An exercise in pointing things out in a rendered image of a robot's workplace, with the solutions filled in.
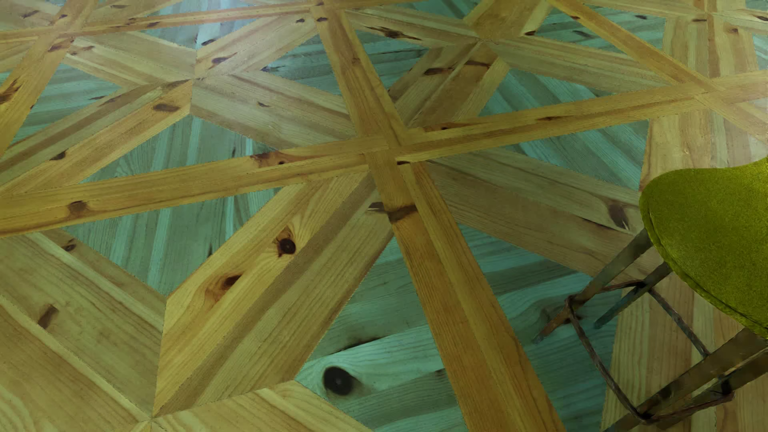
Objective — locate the green upholstered metal-legged stool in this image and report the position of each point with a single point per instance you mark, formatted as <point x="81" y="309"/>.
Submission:
<point x="714" y="240"/>

